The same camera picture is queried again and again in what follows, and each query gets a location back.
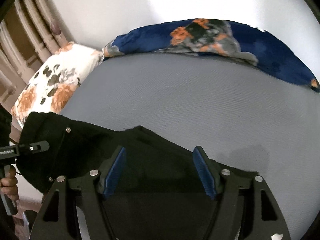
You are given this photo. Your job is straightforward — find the black pants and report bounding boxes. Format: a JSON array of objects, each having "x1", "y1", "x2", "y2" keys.
[{"x1": 17, "y1": 113, "x2": 216, "y2": 239}]

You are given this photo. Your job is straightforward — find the person's left hand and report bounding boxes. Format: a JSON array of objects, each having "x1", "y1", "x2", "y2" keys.
[{"x1": 1, "y1": 165, "x2": 19, "y2": 201}]

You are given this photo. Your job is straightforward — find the white floral pillow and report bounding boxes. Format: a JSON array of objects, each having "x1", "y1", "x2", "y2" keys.
[{"x1": 11, "y1": 42, "x2": 104, "y2": 127}]

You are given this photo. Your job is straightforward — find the grey mesh mattress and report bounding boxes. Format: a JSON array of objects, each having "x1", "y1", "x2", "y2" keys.
[{"x1": 61, "y1": 54, "x2": 319, "y2": 239}]

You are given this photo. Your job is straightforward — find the beige curtain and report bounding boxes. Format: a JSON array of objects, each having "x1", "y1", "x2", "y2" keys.
[{"x1": 0, "y1": 0, "x2": 75, "y2": 143}]

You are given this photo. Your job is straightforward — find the navy floral blanket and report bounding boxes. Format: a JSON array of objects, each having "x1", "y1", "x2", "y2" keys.
[{"x1": 103, "y1": 18, "x2": 319, "y2": 92}]

